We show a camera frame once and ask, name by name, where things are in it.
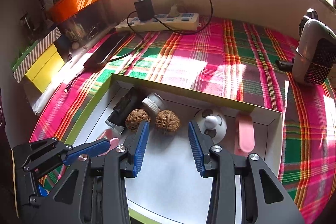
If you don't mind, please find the orange box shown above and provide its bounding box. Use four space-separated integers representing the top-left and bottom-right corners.
49 0 99 24

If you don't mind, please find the small white ribbed jar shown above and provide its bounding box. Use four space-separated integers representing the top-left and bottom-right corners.
142 93 166 115

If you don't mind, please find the black charger adapter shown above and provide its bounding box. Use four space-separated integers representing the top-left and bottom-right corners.
134 0 155 22

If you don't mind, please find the white plug in strip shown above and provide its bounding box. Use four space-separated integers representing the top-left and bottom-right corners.
167 5 180 18

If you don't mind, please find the brown walnut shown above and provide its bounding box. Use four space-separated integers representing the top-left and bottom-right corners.
125 109 151 132
155 110 181 135

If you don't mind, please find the white power strip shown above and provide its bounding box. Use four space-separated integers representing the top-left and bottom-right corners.
115 12 200 33

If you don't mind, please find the pink clip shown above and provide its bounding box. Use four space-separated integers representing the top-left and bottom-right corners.
234 113 255 156
96 128 120 156

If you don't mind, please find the striped gift box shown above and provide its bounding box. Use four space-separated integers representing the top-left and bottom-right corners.
12 27 62 83

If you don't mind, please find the green white cardboard box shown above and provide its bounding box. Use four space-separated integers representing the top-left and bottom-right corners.
66 74 283 223

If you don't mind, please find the yellow box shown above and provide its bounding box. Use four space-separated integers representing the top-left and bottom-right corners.
25 44 65 93

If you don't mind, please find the plaid pink green cloth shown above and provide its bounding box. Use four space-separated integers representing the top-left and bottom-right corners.
31 18 335 223

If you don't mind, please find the black smartphone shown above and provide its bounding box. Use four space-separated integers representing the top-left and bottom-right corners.
84 32 130 72

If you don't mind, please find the white round face toy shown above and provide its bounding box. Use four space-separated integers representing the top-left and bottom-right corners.
194 108 227 144

